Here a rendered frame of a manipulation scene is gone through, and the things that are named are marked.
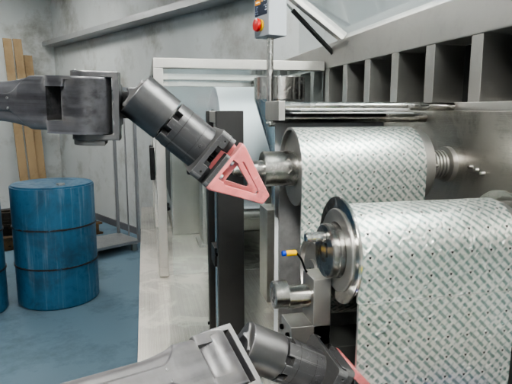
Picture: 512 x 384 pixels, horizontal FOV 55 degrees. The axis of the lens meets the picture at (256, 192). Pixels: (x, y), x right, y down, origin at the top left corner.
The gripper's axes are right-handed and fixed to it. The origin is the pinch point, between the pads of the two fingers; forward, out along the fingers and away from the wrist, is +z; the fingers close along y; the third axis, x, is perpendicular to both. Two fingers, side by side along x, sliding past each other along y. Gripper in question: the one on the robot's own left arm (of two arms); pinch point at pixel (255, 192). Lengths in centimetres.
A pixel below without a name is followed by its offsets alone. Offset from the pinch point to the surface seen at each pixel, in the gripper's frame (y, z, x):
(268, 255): -67, 34, -11
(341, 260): 4.0, 13.8, 0.1
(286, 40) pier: -274, 27, 96
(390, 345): 6.8, 25.7, -4.6
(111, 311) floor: -292, 55, -131
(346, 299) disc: 4.0, 18.0, -3.6
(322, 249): -0.1, 12.7, -0.4
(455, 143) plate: -23, 32, 32
